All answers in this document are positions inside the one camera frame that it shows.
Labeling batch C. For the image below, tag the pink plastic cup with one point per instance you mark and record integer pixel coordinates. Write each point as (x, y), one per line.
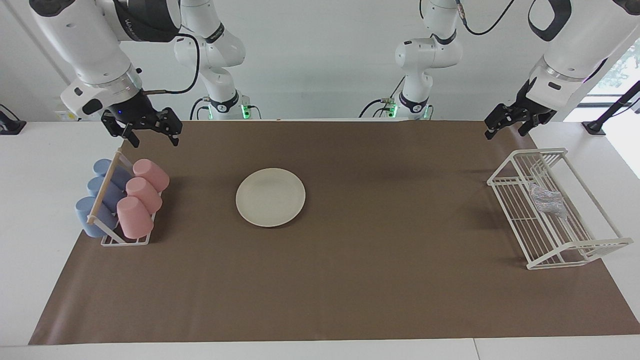
(145, 194)
(134, 217)
(152, 174)

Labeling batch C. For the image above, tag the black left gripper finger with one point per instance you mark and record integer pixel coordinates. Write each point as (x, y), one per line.
(528, 125)
(499, 119)

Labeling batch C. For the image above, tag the blue plastic cup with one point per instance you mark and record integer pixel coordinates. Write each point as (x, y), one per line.
(85, 212)
(102, 166)
(96, 186)

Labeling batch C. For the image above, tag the black clamp stand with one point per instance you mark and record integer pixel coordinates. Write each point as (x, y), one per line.
(595, 126)

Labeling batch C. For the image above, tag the cream round plate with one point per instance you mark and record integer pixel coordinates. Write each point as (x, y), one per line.
(270, 197)

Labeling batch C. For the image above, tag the brown table mat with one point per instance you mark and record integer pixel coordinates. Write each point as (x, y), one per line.
(350, 275)

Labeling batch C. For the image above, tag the black desk mount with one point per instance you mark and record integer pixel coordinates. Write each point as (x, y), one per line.
(10, 127)

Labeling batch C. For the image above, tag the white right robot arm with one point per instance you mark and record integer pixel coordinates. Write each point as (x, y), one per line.
(85, 45)

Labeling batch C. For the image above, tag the cup rack with wooden bar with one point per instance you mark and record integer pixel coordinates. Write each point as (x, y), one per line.
(107, 187)

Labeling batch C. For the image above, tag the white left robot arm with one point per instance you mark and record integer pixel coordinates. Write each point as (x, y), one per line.
(575, 55)

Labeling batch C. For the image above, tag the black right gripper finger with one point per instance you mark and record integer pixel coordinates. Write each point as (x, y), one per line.
(114, 122)
(170, 122)

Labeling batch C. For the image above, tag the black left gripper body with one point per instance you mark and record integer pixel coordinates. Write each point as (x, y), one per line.
(532, 107)

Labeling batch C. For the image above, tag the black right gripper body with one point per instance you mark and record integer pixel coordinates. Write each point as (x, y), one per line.
(135, 112)

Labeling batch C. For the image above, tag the white wall socket box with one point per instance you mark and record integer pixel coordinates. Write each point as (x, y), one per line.
(64, 116)

